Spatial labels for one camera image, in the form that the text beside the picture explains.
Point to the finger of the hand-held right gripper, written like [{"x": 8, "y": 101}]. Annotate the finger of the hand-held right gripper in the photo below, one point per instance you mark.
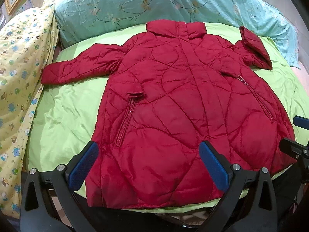
[
  {"x": 291, "y": 147},
  {"x": 301, "y": 122}
]

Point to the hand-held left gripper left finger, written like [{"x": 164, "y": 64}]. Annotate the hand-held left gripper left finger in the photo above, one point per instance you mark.
[{"x": 83, "y": 165}]

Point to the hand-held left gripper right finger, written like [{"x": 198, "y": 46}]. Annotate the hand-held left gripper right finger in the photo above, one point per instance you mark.
[{"x": 213, "y": 165}]

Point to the red quilted coat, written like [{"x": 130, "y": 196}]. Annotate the red quilted coat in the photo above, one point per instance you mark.
[{"x": 173, "y": 116}]

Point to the pink mattress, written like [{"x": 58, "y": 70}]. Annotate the pink mattress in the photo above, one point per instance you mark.
[{"x": 300, "y": 73}]

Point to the light green bed sheet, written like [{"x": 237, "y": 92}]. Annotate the light green bed sheet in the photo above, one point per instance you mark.
[{"x": 65, "y": 116}]

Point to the yellow cartoon print blanket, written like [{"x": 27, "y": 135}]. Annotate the yellow cartoon print blanket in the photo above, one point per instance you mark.
[{"x": 21, "y": 77}]

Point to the teal floral quilt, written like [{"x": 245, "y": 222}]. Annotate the teal floral quilt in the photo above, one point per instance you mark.
[{"x": 135, "y": 7}]

